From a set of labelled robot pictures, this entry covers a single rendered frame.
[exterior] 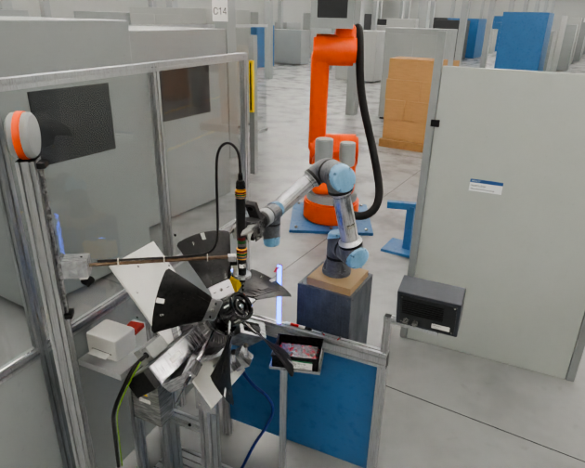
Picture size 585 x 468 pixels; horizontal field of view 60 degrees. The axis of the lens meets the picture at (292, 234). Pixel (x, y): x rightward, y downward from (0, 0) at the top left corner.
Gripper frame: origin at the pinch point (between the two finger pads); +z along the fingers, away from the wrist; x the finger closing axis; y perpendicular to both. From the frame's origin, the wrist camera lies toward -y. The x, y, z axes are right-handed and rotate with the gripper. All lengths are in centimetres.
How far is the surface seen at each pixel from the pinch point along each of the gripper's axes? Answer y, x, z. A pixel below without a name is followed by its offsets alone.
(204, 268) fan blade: 18.5, 14.2, 2.3
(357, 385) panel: 88, -42, -39
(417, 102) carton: 62, 89, -791
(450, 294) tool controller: 26, -78, -36
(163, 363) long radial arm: 38, 8, 39
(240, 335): 49.0, 0.4, -2.0
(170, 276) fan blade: 9.4, 11.6, 27.1
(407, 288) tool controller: 27, -61, -34
